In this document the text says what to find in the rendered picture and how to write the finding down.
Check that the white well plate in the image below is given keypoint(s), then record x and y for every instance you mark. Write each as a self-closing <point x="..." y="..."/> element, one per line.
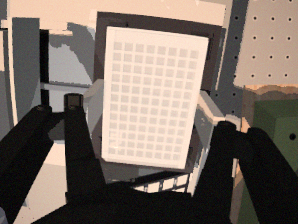
<point x="163" y="147"/>

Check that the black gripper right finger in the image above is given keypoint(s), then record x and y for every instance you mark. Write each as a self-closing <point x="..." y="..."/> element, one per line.
<point x="271" y="182"/>

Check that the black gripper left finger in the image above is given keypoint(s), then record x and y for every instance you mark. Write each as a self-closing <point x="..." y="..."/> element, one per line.
<point x="22" y="154"/>

